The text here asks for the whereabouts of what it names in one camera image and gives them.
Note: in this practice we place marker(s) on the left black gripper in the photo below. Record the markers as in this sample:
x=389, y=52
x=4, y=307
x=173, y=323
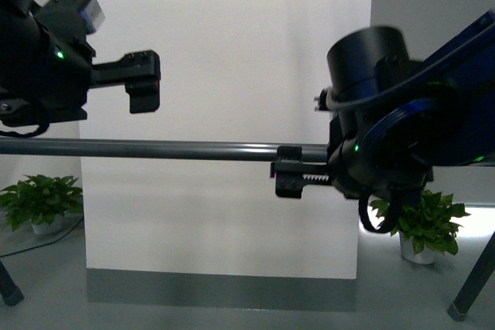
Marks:
x=45, y=79

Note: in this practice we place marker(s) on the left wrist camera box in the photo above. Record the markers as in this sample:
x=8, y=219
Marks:
x=71, y=19

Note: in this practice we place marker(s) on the right blue-lit robot arm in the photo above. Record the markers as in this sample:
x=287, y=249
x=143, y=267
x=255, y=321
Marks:
x=394, y=118

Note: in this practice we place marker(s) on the potted green plant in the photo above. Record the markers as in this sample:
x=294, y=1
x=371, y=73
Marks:
x=430, y=228
x=40, y=199

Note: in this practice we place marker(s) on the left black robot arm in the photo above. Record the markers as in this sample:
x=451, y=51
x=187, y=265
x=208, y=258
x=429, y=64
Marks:
x=47, y=64

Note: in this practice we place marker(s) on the grey clothes hanger rail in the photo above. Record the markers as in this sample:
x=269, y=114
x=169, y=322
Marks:
x=110, y=148

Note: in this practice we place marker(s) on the right rack leg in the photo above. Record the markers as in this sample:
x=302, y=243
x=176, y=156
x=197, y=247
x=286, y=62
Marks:
x=474, y=284

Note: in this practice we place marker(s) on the rack leg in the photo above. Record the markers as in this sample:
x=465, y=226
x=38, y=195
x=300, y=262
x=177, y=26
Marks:
x=474, y=284
x=10, y=292

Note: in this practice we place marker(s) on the left rack leg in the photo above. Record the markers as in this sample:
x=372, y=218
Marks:
x=10, y=292

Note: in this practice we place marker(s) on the left potted green plant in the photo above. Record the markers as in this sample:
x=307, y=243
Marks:
x=40, y=199

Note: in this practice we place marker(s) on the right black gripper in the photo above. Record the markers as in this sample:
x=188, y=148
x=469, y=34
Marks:
x=347, y=170

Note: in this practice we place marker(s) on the right potted green plant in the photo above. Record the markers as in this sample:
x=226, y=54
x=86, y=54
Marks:
x=430, y=228

